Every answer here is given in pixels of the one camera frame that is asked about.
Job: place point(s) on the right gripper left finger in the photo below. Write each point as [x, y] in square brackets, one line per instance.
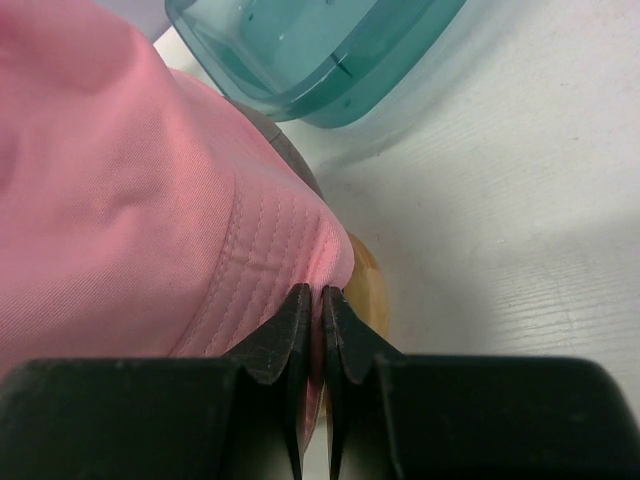
[238, 416]

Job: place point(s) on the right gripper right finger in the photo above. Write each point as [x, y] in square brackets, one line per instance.
[401, 416]

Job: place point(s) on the grey bucket hat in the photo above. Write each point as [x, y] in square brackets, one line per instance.
[282, 145]

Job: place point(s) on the wooden egg-shaped hat stand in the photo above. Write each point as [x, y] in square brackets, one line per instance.
[366, 290]

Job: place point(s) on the teal transparent plastic tray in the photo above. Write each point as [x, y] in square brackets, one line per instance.
[327, 63]

